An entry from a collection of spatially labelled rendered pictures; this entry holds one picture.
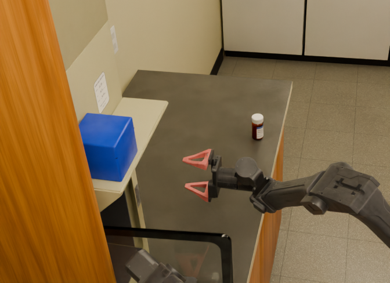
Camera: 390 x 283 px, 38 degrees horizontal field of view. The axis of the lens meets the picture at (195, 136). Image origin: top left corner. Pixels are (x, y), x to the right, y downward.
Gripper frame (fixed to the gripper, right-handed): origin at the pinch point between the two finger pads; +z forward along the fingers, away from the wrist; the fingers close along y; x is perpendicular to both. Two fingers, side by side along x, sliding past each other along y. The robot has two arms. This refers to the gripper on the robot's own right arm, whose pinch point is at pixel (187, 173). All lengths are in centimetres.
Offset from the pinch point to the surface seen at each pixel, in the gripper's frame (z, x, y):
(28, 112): 11, 47, 53
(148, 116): 3.5, 14.8, 29.6
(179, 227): 5.3, -4.6, -27.7
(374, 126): -68, -196, -122
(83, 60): 13, 22, 48
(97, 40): 13, 14, 48
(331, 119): -40, -200, -123
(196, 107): 15, -70, -29
